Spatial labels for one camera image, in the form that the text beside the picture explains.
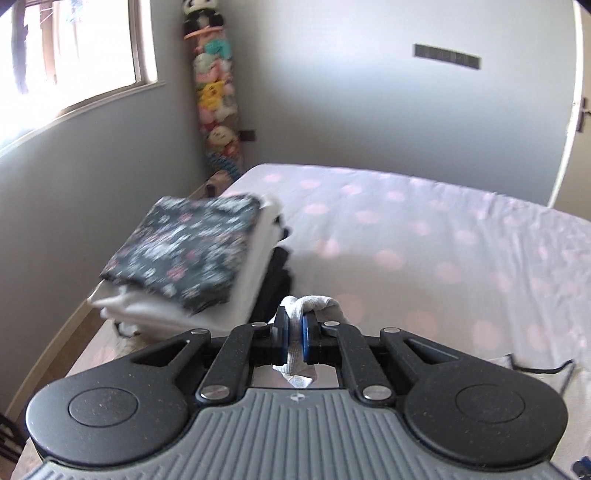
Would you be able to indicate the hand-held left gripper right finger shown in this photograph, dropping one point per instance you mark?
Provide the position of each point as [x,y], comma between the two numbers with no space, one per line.
[305,334]

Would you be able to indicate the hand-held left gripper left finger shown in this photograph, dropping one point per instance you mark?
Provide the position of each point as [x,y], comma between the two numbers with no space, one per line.
[282,332]

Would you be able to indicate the folded black garment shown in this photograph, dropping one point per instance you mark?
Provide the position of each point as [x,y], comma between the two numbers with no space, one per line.
[277,277]

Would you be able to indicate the folded white garment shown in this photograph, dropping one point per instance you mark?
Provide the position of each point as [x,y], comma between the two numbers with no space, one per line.
[240,295]

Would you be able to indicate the folded dark floral garment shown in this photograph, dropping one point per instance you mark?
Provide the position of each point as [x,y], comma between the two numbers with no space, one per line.
[184,244]

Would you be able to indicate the bed with pink dotted sheet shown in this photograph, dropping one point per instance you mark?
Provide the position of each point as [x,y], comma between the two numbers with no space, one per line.
[415,240]

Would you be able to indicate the plush toy tower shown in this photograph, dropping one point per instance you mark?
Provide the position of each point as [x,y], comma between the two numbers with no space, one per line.
[219,101]

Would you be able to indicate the cream room door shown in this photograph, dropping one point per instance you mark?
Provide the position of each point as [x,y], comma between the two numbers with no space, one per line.
[577,161]

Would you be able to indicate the panda plush toy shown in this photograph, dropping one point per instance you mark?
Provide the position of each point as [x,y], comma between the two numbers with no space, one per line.
[201,14]

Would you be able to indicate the window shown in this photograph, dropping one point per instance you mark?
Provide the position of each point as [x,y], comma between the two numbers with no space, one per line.
[69,50]

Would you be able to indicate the dark wall outlet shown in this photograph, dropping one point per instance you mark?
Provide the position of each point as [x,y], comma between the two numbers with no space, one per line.
[248,135]

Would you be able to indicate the grey wall switch panel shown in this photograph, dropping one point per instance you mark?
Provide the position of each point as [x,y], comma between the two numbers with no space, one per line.
[447,57]

